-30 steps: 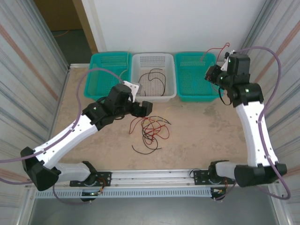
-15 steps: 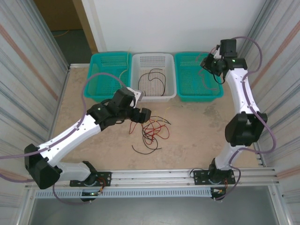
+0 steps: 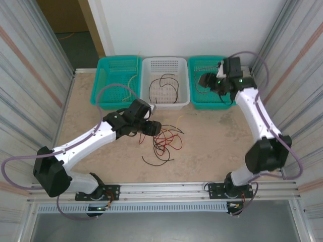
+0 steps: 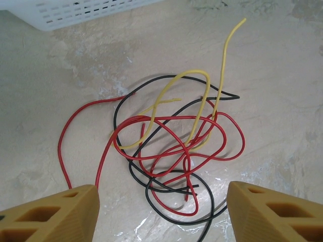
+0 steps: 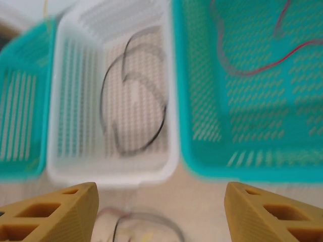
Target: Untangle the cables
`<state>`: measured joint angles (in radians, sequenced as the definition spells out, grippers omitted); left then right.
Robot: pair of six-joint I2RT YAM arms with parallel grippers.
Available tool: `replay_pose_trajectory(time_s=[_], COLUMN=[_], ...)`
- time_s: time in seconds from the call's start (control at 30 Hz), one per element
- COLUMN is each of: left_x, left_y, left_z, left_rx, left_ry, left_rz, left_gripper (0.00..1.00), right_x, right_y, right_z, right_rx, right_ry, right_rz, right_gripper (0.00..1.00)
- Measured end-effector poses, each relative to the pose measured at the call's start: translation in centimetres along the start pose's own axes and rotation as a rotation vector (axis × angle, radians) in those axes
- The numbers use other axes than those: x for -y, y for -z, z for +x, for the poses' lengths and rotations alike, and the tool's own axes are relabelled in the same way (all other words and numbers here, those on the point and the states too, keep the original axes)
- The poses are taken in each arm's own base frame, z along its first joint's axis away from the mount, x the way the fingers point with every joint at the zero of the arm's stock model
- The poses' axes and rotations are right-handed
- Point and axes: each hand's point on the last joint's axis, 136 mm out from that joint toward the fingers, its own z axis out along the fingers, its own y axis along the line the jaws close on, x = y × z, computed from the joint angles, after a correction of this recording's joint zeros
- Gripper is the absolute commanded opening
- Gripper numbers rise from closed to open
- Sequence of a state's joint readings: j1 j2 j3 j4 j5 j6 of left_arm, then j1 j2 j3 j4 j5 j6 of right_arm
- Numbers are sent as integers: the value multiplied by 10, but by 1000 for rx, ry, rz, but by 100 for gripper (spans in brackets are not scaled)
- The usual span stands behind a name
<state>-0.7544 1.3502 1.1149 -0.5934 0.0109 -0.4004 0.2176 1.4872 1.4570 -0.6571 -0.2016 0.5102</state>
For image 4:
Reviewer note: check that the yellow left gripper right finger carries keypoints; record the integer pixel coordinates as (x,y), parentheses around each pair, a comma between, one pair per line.
(272,219)

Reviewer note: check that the white plastic basket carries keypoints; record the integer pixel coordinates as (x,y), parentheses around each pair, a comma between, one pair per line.
(75,12)

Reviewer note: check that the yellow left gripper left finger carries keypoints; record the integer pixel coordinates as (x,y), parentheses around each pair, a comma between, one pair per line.
(58,219)

